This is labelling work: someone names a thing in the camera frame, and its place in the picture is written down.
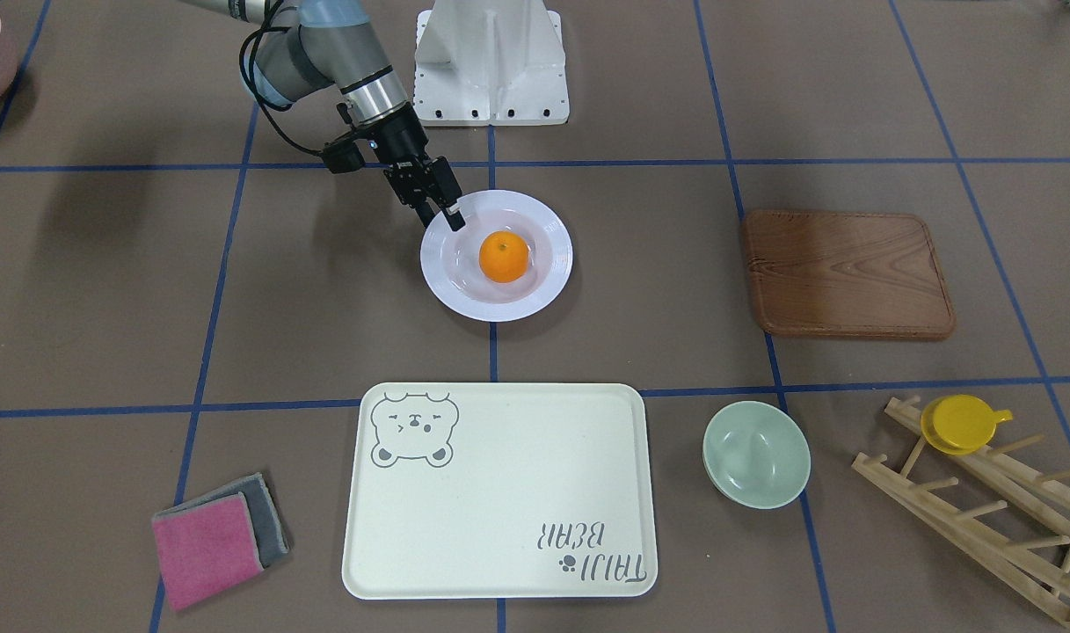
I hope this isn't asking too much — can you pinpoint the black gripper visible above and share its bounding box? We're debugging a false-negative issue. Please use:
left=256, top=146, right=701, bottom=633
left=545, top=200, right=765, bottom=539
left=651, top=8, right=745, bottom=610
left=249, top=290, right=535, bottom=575
left=366, top=105, right=467, bottom=232

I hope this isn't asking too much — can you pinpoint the orange fruit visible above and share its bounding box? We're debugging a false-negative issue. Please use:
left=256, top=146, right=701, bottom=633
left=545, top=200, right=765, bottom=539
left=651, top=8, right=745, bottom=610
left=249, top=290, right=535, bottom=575
left=477, top=231, right=530, bottom=284

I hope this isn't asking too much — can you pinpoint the white round plate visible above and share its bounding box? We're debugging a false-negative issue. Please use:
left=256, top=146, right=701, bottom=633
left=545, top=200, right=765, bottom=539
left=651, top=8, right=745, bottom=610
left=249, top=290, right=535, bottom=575
left=419, top=191, right=574, bottom=322

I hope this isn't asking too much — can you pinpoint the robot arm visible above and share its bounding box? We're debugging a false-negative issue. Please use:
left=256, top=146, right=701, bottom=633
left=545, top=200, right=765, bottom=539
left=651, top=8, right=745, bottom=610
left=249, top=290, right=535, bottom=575
left=200, top=1, right=465, bottom=231

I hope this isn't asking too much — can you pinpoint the cream bear tray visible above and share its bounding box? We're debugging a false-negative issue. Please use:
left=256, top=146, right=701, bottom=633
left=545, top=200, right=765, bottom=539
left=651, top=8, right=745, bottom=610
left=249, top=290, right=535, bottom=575
left=341, top=383, right=659, bottom=600

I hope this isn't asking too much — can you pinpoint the grey cloth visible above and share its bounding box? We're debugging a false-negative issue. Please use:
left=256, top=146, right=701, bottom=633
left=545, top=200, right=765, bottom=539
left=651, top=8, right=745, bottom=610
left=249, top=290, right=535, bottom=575
left=153, top=472, right=289, bottom=569

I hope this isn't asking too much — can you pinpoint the wooden cutting board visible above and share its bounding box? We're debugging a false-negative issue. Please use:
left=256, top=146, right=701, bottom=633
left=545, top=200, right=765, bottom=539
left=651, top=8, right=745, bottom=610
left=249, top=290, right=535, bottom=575
left=740, top=209, right=956, bottom=341

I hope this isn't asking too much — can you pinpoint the green ceramic bowl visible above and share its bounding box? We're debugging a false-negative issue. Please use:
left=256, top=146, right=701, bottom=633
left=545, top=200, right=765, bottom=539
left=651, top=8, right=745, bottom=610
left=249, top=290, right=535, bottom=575
left=701, top=401, right=812, bottom=510

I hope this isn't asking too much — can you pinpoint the pink cloth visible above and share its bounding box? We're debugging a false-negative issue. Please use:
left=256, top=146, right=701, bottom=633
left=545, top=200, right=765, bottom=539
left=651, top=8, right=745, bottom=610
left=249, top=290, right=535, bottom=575
left=151, top=492, right=265, bottom=609

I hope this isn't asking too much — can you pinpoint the yellow cup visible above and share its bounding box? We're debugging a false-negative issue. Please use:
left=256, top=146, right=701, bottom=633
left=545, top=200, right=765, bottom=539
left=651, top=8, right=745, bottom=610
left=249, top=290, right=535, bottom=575
left=920, top=393, right=1014, bottom=456

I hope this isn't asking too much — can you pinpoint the wooden peg rack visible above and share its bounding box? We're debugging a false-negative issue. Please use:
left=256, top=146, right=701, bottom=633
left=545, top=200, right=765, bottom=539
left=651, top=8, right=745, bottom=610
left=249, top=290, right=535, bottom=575
left=851, top=397, right=1070, bottom=629

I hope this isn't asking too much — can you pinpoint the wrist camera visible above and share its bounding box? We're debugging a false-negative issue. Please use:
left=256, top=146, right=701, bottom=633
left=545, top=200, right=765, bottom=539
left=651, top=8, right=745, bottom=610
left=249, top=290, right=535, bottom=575
left=317, top=133, right=367, bottom=175

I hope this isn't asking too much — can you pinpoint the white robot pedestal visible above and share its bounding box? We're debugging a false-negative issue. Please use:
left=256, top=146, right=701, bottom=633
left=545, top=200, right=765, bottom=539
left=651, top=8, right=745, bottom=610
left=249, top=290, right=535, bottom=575
left=411, top=1, right=571, bottom=127

